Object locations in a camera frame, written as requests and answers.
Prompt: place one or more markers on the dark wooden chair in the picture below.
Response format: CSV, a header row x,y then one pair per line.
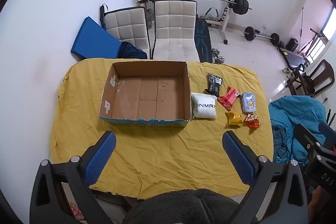
x,y
321,74

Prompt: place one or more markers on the dark blue garment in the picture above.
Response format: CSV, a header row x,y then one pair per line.
x,y
131,52

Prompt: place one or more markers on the blue foam mat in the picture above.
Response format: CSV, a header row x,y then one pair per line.
x,y
94,40

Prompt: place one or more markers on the window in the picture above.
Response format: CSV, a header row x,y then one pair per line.
x,y
330,23

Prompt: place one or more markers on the yellow tablecloth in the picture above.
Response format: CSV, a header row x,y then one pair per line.
x,y
157,155

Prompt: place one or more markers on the grey exercise frame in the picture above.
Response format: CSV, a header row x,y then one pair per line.
x,y
212,15

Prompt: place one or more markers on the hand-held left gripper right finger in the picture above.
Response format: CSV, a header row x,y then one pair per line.
x,y
239,158

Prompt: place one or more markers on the yellow snack packet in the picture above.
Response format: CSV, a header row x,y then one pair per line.
x,y
235,119

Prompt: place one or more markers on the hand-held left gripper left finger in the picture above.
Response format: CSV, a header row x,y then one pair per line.
x,y
101,158

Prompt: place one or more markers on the small dumbbell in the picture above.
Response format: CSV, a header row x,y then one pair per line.
x,y
220,59
215,52

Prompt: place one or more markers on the dark fleece clothing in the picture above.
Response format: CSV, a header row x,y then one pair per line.
x,y
189,208

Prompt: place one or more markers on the white quilted chair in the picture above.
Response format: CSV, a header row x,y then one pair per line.
x,y
126,27
174,27

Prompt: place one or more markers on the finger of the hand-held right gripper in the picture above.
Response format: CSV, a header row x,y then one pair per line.
x,y
328,130
304,134

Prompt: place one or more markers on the red snack packet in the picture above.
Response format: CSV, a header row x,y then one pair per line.
x,y
228,99

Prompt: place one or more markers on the white barbell rack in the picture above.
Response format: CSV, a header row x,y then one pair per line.
x,y
227,16

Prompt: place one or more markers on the blue tissue packet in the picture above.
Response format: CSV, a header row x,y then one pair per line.
x,y
248,103

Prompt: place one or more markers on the orange panda snack packet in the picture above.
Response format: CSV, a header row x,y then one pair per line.
x,y
252,121

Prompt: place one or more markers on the cardboard box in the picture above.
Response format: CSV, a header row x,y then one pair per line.
x,y
147,98

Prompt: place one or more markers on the short barbell with black plates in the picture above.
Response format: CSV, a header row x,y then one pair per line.
x,y
249,33

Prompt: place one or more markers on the person's right hand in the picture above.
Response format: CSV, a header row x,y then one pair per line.
x,y
316,205

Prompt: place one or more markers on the black weight bench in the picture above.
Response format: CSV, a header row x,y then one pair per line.
x,y
202,40

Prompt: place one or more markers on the teal blanket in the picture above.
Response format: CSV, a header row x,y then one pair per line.
x,y
288,113

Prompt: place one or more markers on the black bag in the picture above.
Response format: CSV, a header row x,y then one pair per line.
x,y
292,45

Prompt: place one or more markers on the black snack packet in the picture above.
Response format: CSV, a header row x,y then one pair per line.
x,y
214,84

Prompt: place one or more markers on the white soft packet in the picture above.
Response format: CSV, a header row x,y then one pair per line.
x,y
203,108

